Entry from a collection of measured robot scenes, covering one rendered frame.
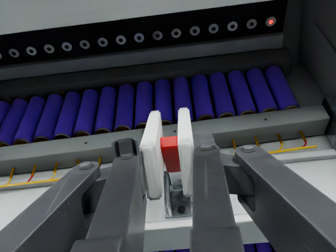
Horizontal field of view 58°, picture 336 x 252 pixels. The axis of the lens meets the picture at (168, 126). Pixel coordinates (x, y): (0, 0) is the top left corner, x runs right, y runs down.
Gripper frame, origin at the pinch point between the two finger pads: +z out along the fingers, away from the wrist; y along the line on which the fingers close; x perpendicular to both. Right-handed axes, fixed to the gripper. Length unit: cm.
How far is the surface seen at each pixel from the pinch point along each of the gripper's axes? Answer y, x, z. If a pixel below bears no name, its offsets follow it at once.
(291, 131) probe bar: 10.5, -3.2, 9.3
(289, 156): 9.7, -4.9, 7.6
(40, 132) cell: -13.3, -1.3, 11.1
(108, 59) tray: -7.0, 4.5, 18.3
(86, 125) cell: -8.7, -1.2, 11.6
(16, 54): -17.2, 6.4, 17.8
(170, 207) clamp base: -0.8, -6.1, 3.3
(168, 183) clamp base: -0.8, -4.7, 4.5
